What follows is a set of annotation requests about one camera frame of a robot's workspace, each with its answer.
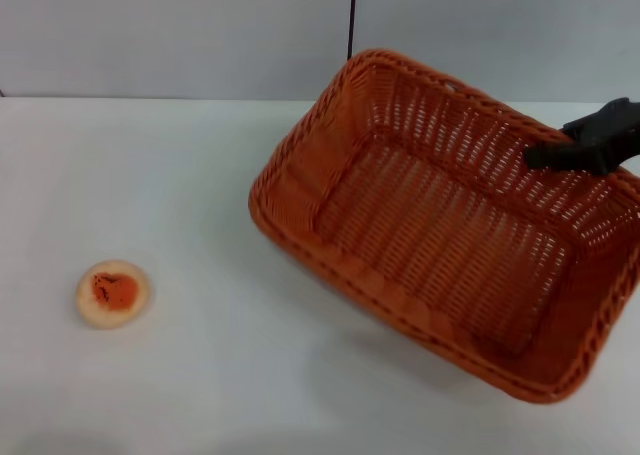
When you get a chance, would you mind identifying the orange woven plastic basket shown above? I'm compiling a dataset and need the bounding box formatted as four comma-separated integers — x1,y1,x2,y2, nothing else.
247,48,640,406

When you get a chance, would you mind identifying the round jam tart pastry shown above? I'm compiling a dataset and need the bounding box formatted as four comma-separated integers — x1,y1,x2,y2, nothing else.
75,259,157,331

